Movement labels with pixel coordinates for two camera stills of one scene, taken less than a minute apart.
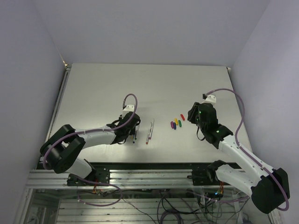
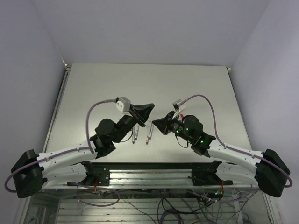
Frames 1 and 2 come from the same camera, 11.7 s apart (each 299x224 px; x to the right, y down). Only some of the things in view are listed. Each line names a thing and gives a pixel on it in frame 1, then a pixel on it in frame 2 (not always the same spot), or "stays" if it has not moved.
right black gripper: (192, 112) -> (162, 123)
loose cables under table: (175, 206) stays
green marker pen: (135, 138) stays
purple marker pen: (152, 129) stays
